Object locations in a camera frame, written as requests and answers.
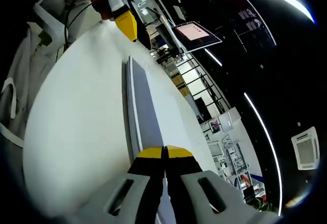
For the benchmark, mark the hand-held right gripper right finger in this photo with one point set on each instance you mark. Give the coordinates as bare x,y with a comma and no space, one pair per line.
194,183

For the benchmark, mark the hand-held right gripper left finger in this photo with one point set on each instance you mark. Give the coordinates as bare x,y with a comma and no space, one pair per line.
143,183

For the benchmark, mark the white paper document stack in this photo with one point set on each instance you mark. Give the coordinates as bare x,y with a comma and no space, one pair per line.
148,106

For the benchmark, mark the rolling monitor stand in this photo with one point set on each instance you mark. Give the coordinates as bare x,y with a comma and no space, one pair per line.
163,31

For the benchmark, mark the computer monitor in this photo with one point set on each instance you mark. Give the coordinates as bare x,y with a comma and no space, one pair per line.
196,33

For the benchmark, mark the small kiosk screen on stand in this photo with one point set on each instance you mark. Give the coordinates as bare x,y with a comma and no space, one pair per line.
214,126

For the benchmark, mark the person's light grey trousers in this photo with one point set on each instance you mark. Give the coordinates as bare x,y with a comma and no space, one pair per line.
28,63

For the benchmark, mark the large dark overhead screen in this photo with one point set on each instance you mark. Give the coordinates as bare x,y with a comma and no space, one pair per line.
253,22

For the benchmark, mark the ceiling air conditioner unit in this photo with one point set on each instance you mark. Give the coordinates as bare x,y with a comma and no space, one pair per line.
305,148

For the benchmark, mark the white wall shelving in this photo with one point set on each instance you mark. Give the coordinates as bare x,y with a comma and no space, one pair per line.
237,173

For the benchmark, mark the wall mounted display screen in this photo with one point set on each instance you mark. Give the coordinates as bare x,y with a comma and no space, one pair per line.
230,121

